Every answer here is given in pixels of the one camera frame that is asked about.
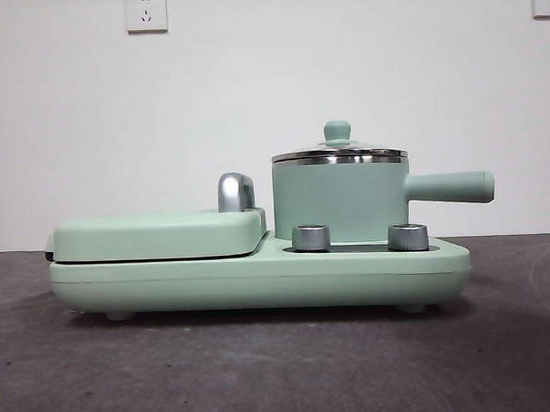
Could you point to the mint green breakfast maker base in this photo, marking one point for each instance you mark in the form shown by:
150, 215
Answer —
259, 283

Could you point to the glass lid with green knob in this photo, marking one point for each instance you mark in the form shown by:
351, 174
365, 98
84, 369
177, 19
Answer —
338, 131

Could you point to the silver control knob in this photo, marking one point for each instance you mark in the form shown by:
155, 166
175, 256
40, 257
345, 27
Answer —
311, 237
408, 236

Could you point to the mint green griddle cover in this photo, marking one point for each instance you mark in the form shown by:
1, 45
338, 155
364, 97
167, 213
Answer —
145, 237

